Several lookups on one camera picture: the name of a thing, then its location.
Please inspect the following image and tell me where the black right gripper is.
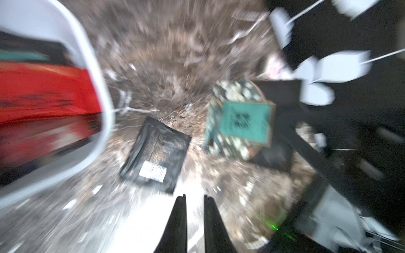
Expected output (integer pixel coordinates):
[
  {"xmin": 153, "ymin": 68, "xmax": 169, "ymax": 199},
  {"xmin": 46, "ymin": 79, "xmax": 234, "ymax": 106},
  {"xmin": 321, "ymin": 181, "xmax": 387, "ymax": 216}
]
[{"xmin": 257, "ymin": 81, "xmax": 405, "ymax": 253}]

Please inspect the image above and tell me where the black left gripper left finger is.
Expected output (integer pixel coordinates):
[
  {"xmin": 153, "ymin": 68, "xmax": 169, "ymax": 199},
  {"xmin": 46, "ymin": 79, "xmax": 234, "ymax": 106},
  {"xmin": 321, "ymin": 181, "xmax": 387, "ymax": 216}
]
[{"xmin": 154, "ymin": 195, "xmax": 188, "ymax": 253}]

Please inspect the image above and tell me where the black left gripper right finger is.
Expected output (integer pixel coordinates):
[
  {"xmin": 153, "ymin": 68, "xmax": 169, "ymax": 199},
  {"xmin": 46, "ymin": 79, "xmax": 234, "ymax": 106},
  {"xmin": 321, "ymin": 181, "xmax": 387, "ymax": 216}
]
[{"xmin": 204, "ymin": 195, "xmax": 237, "ymax": 253}]

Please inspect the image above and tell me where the green jasmine tea bag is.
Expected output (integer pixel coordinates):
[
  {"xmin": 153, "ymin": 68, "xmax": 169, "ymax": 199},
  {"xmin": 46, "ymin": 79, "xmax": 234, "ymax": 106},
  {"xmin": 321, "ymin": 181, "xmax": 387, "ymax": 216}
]
[{"xmin": 204, "ymin": 81, "xmax": 276, "ymax": 161}]

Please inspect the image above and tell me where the orange red foil tea bag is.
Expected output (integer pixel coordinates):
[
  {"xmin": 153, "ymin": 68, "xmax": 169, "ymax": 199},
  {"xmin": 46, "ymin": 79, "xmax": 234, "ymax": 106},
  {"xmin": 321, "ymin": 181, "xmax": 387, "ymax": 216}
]
[{"xmin": 1, "ymin": 62, "xmax": 103, "ymax": 123}]

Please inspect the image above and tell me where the pink red tea bag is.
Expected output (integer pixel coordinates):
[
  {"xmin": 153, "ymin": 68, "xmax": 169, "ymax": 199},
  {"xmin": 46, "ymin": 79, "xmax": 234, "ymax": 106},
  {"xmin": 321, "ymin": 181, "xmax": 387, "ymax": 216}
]
[{"xmin": 1, "ymin": 114, "xmax": 101, "ymax": 170}]

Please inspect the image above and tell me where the black tea bag barcode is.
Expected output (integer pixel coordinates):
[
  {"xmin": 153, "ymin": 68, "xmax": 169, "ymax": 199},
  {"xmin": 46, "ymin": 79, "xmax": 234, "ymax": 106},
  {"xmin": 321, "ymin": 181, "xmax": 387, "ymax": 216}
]
[{"xmin": 120, "ymin": 117, "xmax": 192, "ymax": 195}]

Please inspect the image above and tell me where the playing card box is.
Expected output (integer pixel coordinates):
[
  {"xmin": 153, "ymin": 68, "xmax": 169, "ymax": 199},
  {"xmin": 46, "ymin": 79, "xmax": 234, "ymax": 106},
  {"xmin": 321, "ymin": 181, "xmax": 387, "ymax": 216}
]
[{"xmin": 257, "ymin": 52, "xmax": 294, "ymax": 81}]

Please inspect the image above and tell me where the white storage box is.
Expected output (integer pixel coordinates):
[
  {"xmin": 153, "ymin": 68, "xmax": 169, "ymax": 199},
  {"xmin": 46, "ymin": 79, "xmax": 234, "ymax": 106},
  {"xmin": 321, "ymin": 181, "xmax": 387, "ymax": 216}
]
[{"xmin": 1, "ymin": 1, "xmax": 115, "ymax": 209}]

